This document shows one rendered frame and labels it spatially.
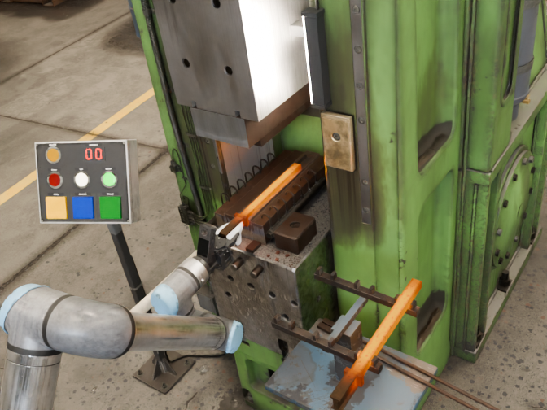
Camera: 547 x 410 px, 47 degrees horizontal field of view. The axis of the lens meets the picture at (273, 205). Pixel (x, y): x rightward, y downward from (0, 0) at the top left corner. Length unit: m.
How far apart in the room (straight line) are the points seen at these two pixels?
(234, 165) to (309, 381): 0.79
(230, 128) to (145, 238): 1.98
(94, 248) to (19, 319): 2.37
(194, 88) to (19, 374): 0.88
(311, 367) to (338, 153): 0.63
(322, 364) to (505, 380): 1.09
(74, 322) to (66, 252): 2.48
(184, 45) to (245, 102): 0.23
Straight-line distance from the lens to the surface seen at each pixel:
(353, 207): 1.88
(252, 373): 2.54
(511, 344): 2.92
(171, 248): 3.56
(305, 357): 1.91
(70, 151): 2.22
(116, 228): 2.38
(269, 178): 2.14
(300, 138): 2.33
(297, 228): 1.92
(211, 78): 1.74
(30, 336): 1.40
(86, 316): 1.33
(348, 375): 1.50
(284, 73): 1.77
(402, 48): 1.57
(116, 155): 2.14
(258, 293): 2.07
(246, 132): 1.75
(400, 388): 1.83
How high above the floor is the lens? 2.17
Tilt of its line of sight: 36 degrees down
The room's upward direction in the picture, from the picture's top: 9 degrees counter-clockwise
